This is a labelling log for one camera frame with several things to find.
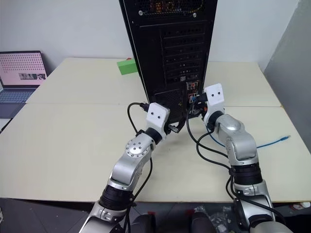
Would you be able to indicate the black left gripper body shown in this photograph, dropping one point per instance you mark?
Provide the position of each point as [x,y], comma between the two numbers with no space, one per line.
[170,127]

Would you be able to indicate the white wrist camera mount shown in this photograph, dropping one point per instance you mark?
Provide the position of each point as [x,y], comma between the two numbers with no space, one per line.
[215,95]
[157,119]

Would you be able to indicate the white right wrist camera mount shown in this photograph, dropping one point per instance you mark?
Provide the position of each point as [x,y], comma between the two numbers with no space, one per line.
[215,95]

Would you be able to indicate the open laptop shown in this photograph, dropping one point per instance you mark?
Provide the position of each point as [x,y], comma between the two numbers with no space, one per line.
[19,72]

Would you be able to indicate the black computer tower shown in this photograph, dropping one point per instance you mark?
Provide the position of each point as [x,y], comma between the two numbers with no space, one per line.
[150,48]

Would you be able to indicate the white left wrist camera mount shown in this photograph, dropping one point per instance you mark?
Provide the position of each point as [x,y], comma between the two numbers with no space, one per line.
[157,119]

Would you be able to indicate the white and red object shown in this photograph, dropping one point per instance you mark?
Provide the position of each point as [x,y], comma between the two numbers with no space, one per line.
[300,205]

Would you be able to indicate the dark rounded shape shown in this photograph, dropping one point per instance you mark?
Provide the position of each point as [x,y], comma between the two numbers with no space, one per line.
[202,223]
[143,223]

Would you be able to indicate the green box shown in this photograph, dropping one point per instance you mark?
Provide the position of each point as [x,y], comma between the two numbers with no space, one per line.
[126,66]

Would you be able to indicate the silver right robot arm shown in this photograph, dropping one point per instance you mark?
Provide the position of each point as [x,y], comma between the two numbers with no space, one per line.
[243,145]

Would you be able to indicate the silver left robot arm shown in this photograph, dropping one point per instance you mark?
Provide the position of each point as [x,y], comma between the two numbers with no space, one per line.
[131,165]

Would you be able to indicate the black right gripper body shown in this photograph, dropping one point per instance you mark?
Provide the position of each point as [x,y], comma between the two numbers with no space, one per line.
[201,98]

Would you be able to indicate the clear plastic bags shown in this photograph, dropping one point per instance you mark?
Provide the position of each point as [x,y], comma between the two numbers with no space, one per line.
[219,218]

